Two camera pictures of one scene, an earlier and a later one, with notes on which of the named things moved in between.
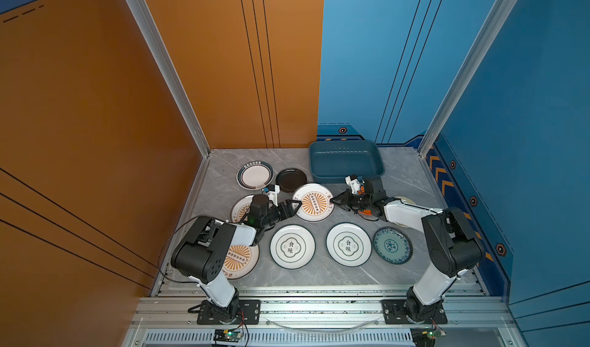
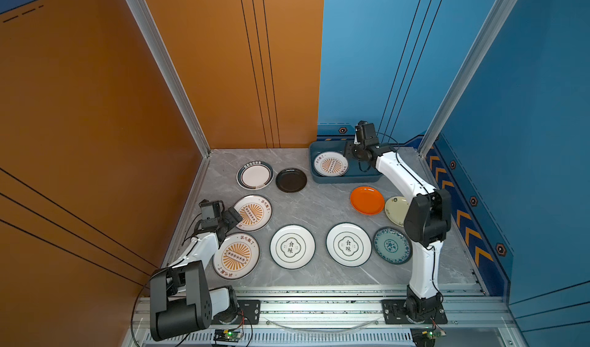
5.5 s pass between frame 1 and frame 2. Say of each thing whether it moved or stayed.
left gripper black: moved
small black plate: stayed
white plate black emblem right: stayed
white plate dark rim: stayed
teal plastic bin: stayed
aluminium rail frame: stayed
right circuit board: stayed
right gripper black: moved
